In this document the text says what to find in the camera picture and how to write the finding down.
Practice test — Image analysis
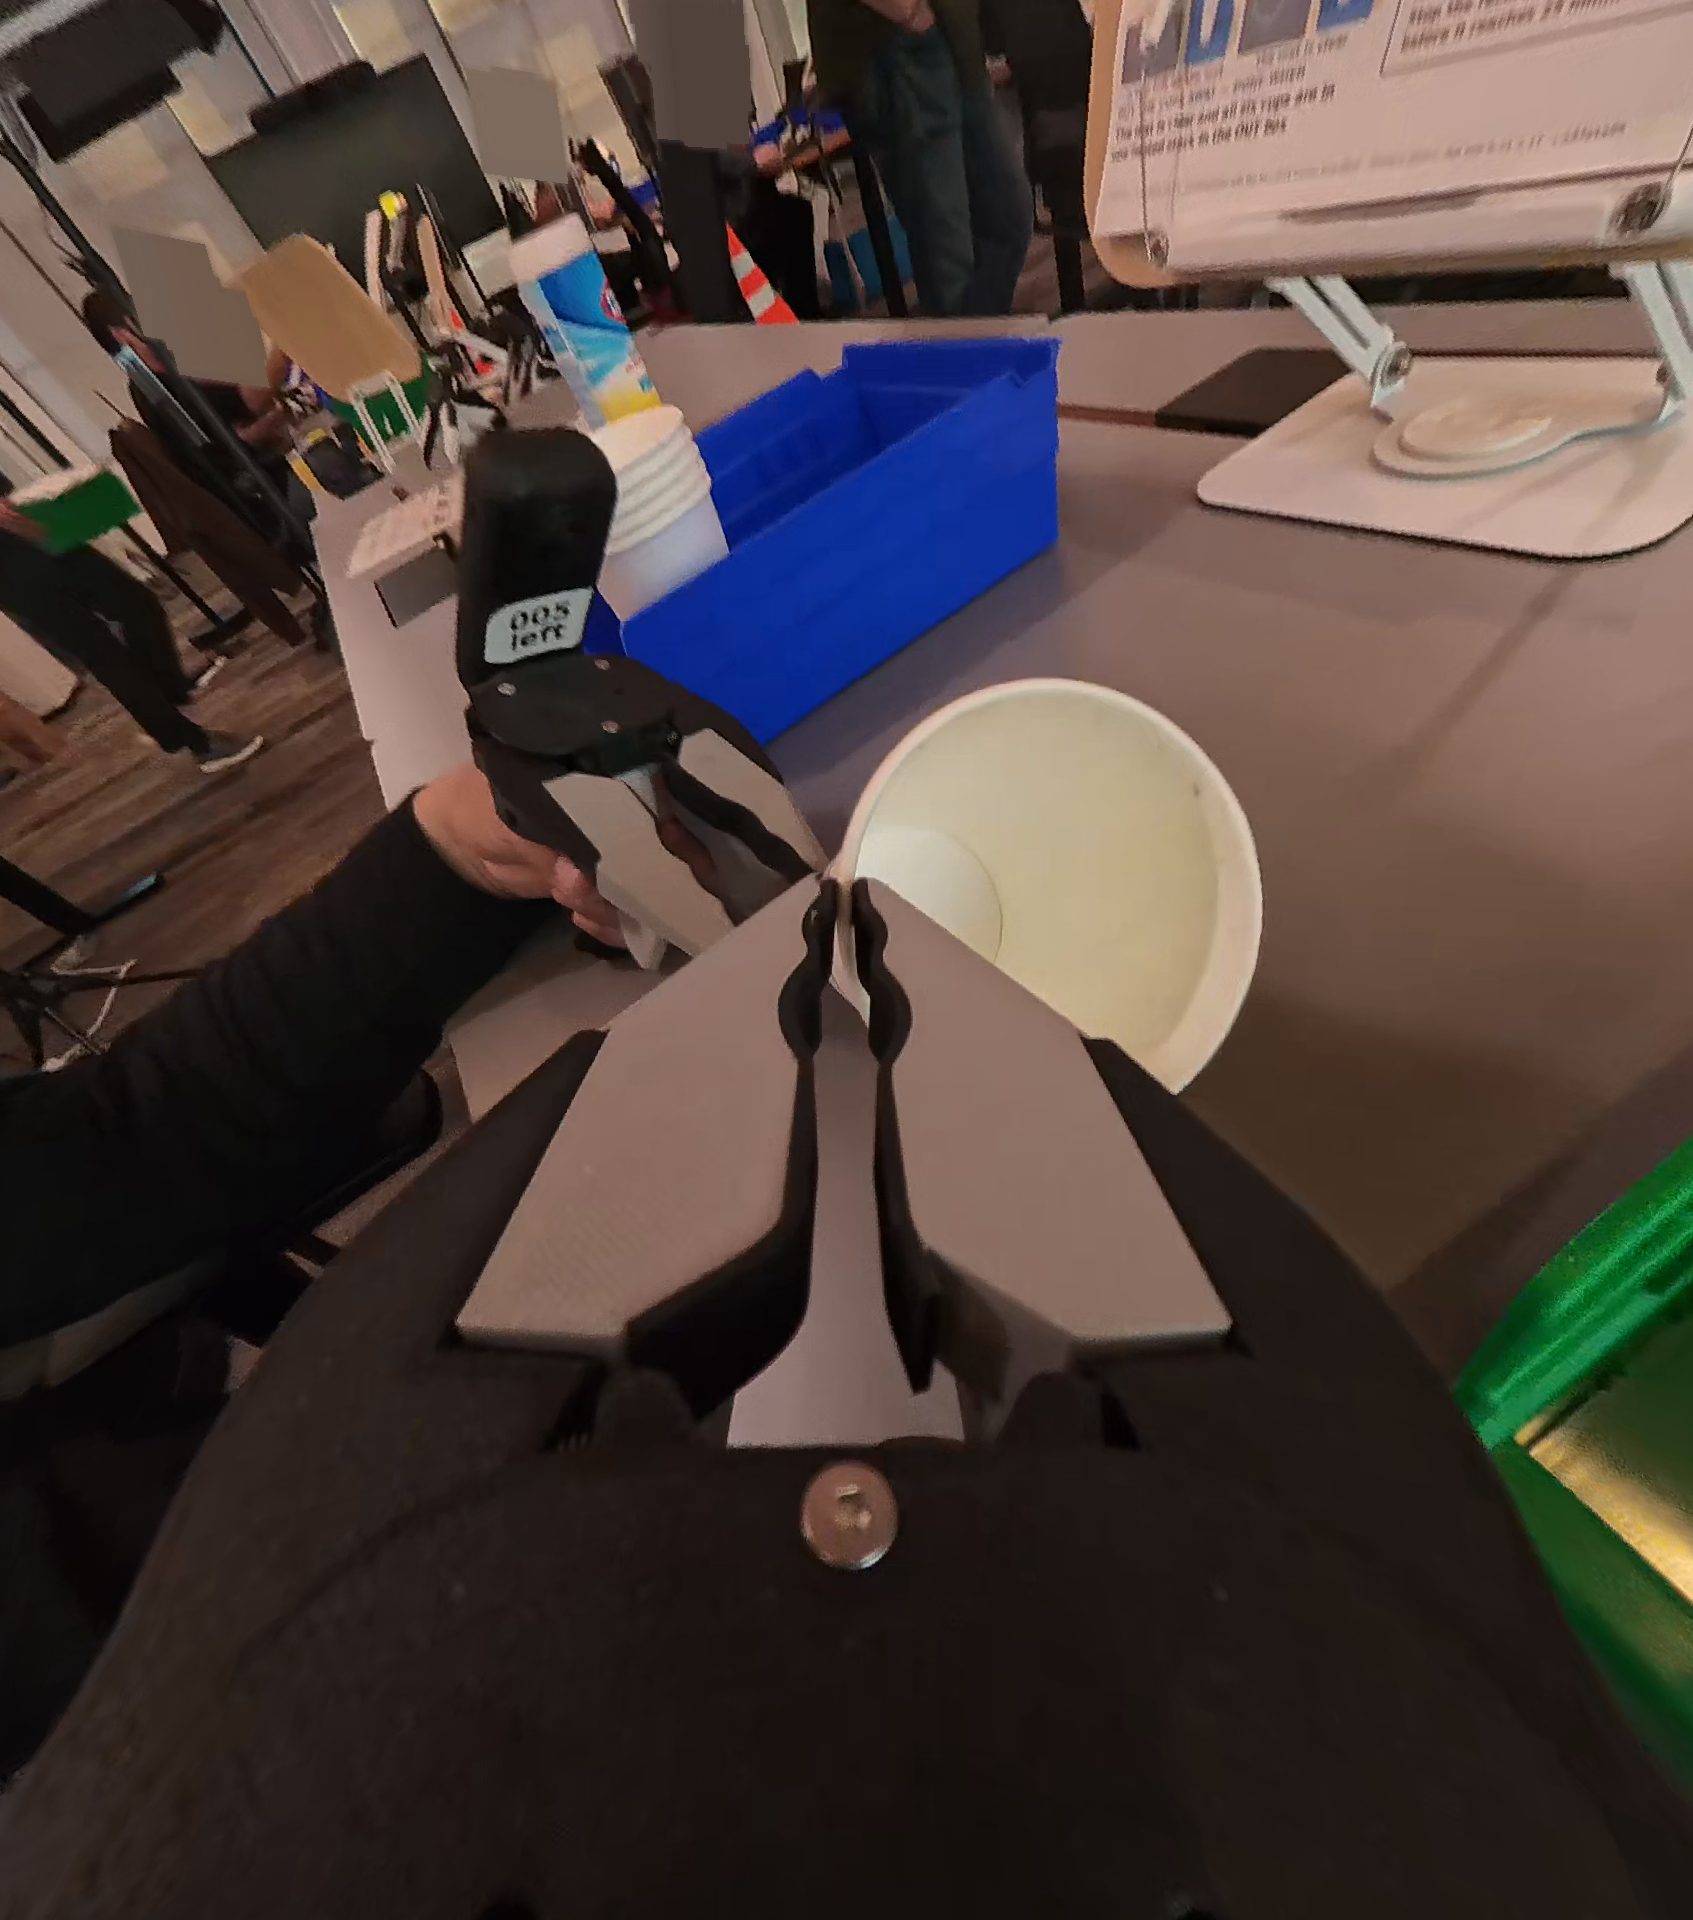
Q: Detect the person's left forearm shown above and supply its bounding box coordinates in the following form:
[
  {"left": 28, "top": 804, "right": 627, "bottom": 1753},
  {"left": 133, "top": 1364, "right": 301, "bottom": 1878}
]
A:
[{"left": 0, "top": 802, "right": 547, "bottom": 1382}]

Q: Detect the disinfecting wipes canister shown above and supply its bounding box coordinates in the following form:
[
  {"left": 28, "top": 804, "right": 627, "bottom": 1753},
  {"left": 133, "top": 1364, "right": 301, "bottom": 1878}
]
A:
[{"left": 508, "top": 213, "right": 659, "bottom": 427}]

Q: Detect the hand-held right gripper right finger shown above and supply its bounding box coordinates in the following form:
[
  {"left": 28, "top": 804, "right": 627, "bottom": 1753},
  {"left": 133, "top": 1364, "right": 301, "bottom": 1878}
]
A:
[{"left": 848, "top": 878, "right": 1232, "bottom": 1441}]

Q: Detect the person's left hand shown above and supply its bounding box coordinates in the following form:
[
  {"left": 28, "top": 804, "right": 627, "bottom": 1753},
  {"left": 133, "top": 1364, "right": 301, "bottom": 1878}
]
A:
[{"left": 410, "top": 766, "right": 628, "bottom": 952}]

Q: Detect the printed instruction sheet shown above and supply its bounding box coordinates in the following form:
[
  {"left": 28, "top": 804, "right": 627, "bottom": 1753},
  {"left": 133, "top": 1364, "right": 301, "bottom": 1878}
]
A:
[{"left": 1099, "top": 0, "right": 1693, "bottom": 244}]

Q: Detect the orange traffic cone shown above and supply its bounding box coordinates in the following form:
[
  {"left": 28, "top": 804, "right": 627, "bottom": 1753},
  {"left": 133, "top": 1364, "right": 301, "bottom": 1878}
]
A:
[{"left": 722, "top": 224, "right": 801, "bottom": 325}]

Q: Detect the stack of white cups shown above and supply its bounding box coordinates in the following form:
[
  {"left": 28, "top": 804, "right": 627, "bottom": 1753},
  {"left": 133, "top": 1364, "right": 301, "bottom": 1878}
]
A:
[{"left": 583, "top": 404, "right": 731, "bottom": 618}]

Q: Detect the black table cover plate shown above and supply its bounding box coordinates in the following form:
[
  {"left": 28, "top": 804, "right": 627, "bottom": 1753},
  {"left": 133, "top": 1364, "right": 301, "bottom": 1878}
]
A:
[{"left": 1156, "top": 349, "right": 1363, "bottom": 438}]

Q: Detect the laminated paper sheet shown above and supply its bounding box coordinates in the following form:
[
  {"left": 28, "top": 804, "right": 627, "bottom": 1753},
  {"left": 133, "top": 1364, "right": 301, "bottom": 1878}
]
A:
[{"left": 348, "top": 480, "right": 468, "bottom": 583}]

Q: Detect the green plastic bin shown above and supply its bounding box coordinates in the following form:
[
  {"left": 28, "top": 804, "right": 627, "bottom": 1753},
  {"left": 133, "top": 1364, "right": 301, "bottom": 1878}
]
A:
[{"left": 1453, "top": 1042, "right": 1693, "bottom": 1905}]

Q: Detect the green-banded paper cup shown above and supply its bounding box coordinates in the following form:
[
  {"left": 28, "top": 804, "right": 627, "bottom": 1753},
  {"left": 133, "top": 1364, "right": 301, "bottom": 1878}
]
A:
[{"left": 823, "top": 676, "right": 1264, "bottom": 1094}]

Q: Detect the blue plastic bin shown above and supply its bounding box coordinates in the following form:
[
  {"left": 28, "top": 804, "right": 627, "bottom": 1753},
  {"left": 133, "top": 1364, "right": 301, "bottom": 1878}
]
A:
[{"left": 583, "top": 336, "right": 1063, "bottom": 746}]

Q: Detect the white tablet stand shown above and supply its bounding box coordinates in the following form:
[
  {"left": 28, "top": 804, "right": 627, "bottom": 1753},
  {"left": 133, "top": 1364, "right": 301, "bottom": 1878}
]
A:
[{"left": 1195, "top": 255, "right": 1693, "bottom": 560}]

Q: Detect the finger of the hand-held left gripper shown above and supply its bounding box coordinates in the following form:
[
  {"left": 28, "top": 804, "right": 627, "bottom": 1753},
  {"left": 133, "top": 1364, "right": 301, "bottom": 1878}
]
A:
[
  {"left": 664, "top": 735, "right": 830, "bottom": 904},
  {"left": 547, "top": 766, "right": 743, "bottom": 963}
]

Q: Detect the black wall screen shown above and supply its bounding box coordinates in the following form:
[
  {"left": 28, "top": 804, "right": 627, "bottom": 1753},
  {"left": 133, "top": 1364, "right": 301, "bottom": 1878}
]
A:
[{"left": 206, "top": 57, "right": 501, "bottom": 270}]

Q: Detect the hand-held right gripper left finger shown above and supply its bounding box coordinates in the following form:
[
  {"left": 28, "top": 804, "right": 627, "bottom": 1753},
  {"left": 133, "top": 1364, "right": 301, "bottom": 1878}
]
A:
[{"left": 456, "top": 876, "right": 838, "bottom": 1419}]

